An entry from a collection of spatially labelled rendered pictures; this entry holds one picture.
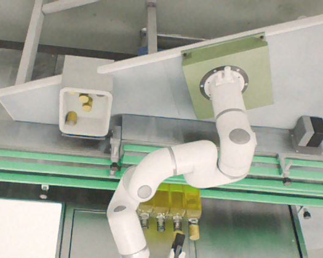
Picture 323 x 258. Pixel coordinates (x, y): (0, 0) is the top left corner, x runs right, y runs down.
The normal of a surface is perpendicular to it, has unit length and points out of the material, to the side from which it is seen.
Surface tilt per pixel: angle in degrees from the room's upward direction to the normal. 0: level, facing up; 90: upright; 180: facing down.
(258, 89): 2
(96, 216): 90
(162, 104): 0
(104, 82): 90
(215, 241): 90
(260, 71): 2
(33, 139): 90
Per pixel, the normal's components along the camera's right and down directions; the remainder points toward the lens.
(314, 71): -0.02, 0.78
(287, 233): 0.11, -0.62
